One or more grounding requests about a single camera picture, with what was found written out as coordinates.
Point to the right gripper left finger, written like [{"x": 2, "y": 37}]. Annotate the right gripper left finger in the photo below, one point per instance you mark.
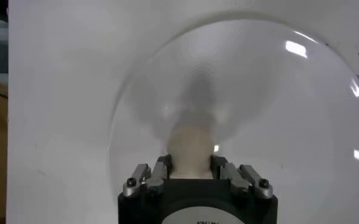
[{"x": 154, "y": 173}]

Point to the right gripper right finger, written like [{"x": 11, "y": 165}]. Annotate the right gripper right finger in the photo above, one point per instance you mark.
[{"x": 237, "y": 176}]

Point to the white steamed baozi bun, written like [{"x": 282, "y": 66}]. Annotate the white steamed baozi bun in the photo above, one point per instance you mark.
[{"x": 191, "y": 152}]

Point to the white round plate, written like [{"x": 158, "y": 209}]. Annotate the white round plate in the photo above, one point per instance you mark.
[{"x": 289, "y": 106}]

